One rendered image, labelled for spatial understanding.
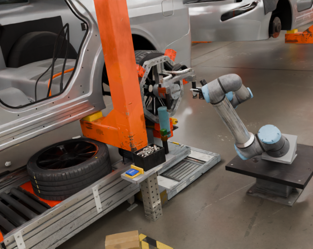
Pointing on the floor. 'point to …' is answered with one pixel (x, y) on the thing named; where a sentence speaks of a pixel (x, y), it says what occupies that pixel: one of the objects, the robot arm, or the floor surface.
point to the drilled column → (151, 197)
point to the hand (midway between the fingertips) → (192, 88)
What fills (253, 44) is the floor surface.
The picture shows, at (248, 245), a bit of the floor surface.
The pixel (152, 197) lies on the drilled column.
